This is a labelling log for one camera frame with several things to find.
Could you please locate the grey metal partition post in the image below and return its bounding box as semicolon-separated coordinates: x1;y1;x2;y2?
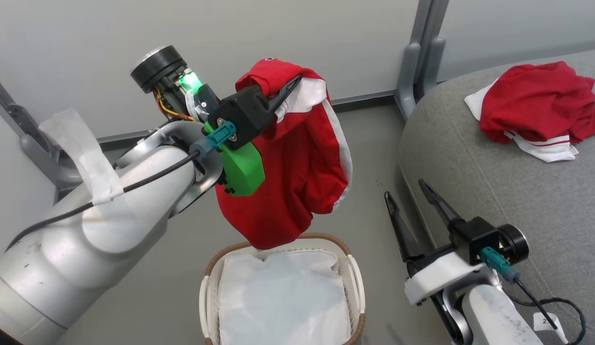
395;0;450;120
0;72;82;202

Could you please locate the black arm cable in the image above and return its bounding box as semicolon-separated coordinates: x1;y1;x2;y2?
506;278;587;345
5;151;202;252

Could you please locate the small white cable tag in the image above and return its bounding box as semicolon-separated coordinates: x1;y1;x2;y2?
534;311;569;331

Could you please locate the red white garment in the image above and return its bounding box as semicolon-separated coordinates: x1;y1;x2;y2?
215;58;353;250
465;61;595;163

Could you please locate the grey fabric sofa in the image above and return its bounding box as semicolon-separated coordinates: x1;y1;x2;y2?
397;48;595;345

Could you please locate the teal right camera cable connector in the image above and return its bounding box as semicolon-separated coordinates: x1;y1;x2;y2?
480;247;521;283

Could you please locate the teal camera cable connector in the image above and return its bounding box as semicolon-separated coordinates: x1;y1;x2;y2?
480;247;521;283
189;121;237;154

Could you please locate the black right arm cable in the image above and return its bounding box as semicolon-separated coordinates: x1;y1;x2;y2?
506;278;587;345

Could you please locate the white laundry basket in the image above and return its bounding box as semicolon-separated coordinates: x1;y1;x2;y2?
199;233;366;345

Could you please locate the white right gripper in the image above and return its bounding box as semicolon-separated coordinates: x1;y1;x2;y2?
384;180;490;306

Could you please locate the white basket liner cloth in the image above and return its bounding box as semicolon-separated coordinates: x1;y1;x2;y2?
218;249;351;345

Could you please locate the teal left camera cable connector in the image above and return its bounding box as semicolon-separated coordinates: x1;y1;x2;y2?
189;121;237;154

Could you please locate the white tape strip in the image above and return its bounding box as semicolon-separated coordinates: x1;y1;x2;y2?
38;108;125;206

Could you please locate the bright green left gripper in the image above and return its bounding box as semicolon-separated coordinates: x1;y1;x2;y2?
221;75;303;196

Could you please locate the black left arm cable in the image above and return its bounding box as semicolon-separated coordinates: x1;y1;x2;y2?
5;151;202;252

